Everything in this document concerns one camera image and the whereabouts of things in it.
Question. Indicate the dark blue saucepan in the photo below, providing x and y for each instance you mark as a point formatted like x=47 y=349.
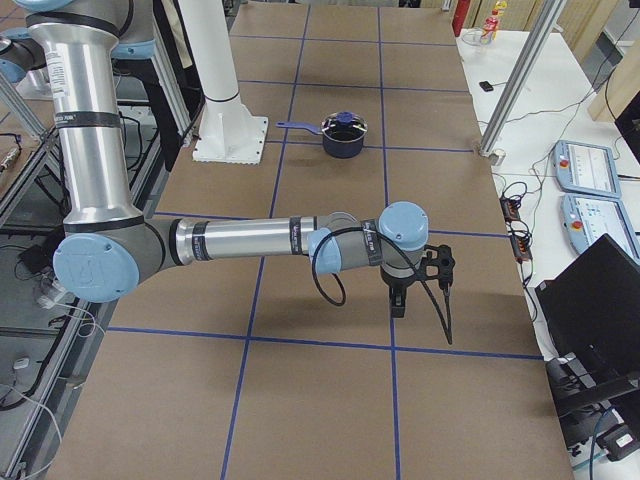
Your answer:
x=335 y=148

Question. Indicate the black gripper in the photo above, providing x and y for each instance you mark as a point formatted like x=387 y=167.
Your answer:
x=396 y=286

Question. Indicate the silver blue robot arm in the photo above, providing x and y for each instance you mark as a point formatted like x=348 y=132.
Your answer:
x=109 y=247

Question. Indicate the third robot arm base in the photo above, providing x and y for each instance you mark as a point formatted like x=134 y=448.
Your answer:
x=20 y=55

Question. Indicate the red yellow drink bottle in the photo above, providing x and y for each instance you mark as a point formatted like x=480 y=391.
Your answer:
x=491 y=24

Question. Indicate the small black square device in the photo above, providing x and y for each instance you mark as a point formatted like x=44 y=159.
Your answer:
x=486 y=86

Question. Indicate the teach pendant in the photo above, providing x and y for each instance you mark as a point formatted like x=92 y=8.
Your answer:
x=587 y=218
x=585 y=168

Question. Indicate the black laptop monitor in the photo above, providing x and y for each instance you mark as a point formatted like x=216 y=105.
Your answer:
x=592 y=307

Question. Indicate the white column pedestal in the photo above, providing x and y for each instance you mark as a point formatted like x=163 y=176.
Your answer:
x=228 y=132

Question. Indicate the lower teach pendant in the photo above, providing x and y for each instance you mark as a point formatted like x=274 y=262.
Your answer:
x=587 y=218

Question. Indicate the aluminium frame post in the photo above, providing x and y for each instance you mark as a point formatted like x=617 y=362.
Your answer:
x=535 y=42

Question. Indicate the aluminium frame rack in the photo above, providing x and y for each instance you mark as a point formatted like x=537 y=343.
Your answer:
x=50 y=339

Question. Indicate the upper teach pendant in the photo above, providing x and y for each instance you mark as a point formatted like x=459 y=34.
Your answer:
x=585 y=168

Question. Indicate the orange black power strip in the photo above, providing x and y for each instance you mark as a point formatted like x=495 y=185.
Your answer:
x=519 y=233

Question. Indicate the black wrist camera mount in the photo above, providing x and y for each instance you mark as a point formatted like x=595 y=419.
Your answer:
x=438 y=264

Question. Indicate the glass lid blue knob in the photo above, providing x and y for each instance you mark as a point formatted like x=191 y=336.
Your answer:
x=344 y=126

